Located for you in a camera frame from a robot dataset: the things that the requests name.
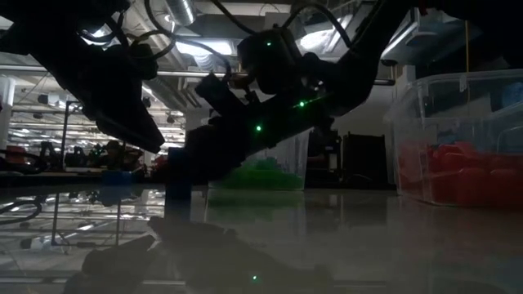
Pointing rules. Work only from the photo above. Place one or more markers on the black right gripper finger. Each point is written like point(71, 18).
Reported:
point(220, 151)

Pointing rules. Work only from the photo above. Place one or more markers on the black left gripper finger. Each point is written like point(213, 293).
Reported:
point(130, 136)
point(135, 114)

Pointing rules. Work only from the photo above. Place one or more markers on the long green toy block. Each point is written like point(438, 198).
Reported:
point(249, 180)

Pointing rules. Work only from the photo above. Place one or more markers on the large red toy block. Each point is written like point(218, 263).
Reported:
point(453, 157)

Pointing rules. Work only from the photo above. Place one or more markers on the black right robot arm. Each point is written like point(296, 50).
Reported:
point(359, 61)

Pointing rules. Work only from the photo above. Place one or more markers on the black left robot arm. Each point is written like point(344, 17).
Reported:
point(49, 20)

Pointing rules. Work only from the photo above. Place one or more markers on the clear plastic bin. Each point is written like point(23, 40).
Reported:
point(294, 151)
point(461, 106)

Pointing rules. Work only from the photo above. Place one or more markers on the black cabinet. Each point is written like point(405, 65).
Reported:
point(324, 155)
point(365, 159)

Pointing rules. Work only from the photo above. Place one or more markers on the long ceiling pipe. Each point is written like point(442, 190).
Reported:
point(184, 74)

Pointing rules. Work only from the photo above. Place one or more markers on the black background rig frame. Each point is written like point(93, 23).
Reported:
point(64, 134)

